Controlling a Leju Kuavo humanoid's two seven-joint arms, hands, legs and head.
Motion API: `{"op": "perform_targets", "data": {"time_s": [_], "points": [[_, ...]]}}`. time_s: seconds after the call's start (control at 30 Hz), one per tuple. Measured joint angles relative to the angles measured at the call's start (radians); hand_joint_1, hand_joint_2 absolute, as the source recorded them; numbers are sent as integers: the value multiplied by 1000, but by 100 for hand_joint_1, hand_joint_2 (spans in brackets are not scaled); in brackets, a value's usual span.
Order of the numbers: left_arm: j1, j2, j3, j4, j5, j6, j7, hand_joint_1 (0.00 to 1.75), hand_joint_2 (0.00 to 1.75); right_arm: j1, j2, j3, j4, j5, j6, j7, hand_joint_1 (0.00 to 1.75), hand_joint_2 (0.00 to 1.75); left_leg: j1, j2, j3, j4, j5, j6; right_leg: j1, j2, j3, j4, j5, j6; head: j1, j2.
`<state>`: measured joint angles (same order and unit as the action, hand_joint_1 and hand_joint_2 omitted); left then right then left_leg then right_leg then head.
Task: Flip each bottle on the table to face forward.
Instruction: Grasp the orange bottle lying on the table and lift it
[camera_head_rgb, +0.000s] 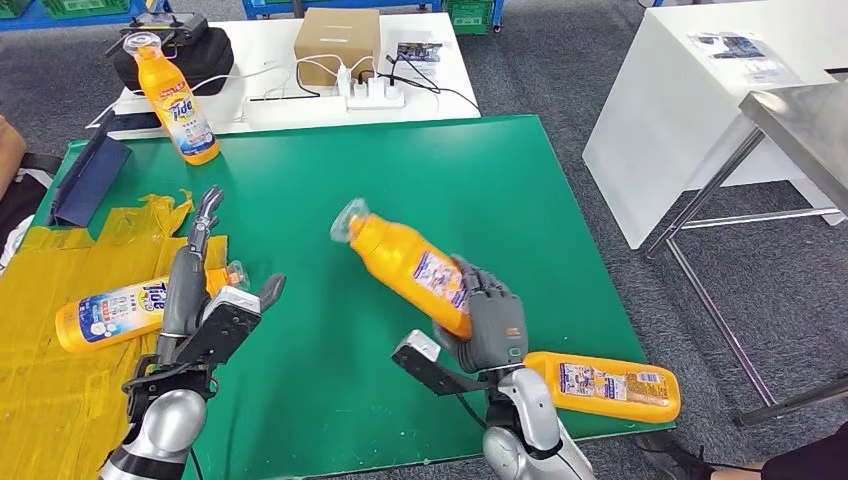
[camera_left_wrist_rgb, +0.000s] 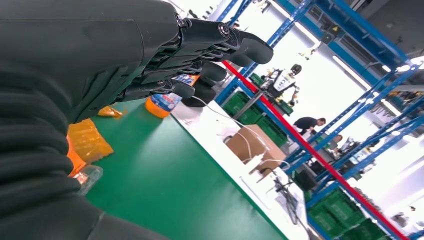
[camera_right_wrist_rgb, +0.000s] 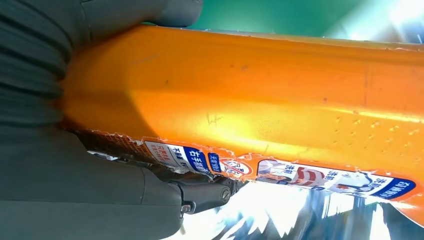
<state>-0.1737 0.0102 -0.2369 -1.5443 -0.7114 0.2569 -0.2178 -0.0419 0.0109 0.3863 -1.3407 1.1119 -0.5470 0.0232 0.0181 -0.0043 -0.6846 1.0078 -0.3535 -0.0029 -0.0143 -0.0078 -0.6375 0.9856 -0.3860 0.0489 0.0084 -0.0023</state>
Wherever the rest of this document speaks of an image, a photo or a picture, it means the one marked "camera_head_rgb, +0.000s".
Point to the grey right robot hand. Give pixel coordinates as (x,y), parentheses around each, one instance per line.
(497,324)

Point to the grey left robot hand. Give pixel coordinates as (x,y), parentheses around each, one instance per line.
(182,291)

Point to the orange Tide detergent bottle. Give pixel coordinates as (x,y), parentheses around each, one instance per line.
(99,318)
(397,258)
(596,387)
(175,99)

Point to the person's forearm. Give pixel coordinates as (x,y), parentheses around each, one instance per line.
(8,156)

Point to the dark blue tablet case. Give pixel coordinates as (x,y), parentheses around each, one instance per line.
(89,179)

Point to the yellow taped sheet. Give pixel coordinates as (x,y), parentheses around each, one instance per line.
(53,397)

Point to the black phone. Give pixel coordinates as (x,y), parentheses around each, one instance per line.
(129,122)

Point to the green table mat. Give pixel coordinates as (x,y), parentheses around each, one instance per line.
(397,166)

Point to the black carrying case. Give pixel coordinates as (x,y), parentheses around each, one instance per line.
(212,60)

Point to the white power strip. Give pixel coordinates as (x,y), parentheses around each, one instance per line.
(374,103)

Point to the large white table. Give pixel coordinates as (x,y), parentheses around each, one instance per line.
(662,132)

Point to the white charger plug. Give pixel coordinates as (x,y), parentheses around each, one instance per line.
(393,93)
(360,89)
(376,86)
(344,82)

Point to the small white table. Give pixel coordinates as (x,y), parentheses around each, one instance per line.
(265,40)

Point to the black remote controller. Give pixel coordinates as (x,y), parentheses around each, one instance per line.
(189,26)

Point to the printed paper leaflet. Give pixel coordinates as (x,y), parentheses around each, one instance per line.
(418,52)
(732,48)

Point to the brown cardboard box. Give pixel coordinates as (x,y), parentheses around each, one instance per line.
(334,40)

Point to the green plastic crate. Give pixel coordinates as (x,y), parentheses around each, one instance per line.
(83,6)
(13,6)
(469,20)

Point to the stainless steel table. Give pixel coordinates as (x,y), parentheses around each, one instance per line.
(808,122)

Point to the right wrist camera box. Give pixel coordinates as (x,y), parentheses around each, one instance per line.
(424,368)

